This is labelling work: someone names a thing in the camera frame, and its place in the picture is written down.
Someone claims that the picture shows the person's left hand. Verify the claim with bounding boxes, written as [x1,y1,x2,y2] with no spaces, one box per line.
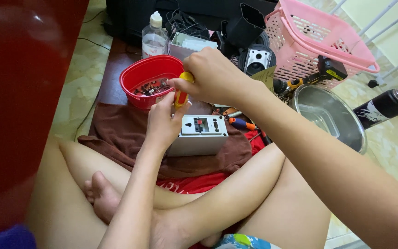
[144,92,191,147]

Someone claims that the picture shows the person's right hand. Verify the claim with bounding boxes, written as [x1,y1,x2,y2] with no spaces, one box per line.
[167,47,260,106]

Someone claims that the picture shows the yellow handled screwdriver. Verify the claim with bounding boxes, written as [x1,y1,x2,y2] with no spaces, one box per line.
[174,71,195,110]

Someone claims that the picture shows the grey speaker box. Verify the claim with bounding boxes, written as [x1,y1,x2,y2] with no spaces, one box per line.
[167,114,229,157]

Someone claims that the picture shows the heap of screws and parts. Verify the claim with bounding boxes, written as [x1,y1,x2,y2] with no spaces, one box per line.
[132,79,172,97]

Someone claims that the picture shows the red plastic bowl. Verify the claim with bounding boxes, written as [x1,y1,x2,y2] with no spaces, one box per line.
[119,55,186,110]

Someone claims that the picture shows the brown towel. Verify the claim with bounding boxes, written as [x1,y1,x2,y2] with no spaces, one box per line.
[77,101,253,180]

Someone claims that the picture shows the open grey speaker housing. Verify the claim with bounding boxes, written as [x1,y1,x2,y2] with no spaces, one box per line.
[168,32,218,63]

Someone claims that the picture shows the red cloth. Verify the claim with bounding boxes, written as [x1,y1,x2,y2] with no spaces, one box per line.
[156,130,268,195]

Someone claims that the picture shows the dark brown wooden board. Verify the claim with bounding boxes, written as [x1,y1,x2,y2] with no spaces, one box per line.
[96,37,145,106]

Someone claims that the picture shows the clear plastic bottle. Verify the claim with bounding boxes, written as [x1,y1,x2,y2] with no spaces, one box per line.
[142,11,169,59]

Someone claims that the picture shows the speaker driver with silver magnet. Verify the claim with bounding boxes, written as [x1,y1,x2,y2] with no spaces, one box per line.
[238,44,277,77]

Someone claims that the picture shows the brown cardboard tag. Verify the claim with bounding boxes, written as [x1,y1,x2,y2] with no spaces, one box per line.
[250,66,278,94]

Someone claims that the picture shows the person's right leg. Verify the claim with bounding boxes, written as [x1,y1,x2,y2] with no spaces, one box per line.
[82,142,334,249]

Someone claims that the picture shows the person's leg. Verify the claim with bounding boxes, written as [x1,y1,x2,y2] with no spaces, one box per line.
[82,142,334,249]
[26,135,223,249]

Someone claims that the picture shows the large black appliance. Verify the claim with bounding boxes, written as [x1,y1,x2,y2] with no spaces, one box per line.
[103,0,279,46]

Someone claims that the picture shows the black plastic speaker horn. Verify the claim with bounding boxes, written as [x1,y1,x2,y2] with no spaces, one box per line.
[225,3,267,49]

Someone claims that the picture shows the black speaker driver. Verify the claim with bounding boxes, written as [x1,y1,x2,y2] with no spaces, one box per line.
[254,31,271,47]

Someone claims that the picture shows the clear plastic container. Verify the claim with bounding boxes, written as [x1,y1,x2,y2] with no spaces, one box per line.
[297,104,340,138]

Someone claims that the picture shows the person's left leg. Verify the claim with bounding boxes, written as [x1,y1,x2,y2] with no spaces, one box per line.
[26,135,223,249]

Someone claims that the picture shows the colourful patterned shorts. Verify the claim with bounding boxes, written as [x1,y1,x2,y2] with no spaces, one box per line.
[213,233,283,249]

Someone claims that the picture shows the pink plastic basket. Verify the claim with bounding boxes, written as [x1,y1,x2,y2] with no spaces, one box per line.
[264,0,381,90]

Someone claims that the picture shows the glossy red furniture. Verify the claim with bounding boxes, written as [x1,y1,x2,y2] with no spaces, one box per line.
[0,0,90,241]

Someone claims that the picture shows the steel pot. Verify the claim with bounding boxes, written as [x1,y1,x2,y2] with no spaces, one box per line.
[292,84,368,155]

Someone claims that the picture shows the black thermos flask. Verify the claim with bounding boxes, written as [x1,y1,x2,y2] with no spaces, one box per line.
[353,88,398,130]

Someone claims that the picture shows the white metal rack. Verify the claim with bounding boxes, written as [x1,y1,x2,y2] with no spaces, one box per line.
[330,0,398,88]

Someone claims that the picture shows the blue cloth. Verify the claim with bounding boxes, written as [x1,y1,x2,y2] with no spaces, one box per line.
[0,224,38,249]

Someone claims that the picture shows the red handled tool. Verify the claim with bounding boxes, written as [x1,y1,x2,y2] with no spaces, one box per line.
[249,130,273,146]

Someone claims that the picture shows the bundle of black cables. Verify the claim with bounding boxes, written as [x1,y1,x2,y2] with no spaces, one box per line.
[164,8,211,40]

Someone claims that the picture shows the black floor cable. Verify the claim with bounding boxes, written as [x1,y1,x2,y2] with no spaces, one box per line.
[73,9,112,140]

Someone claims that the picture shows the black yellow cordless drill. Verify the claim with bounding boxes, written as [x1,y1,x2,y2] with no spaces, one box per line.
[273,55,349,96]

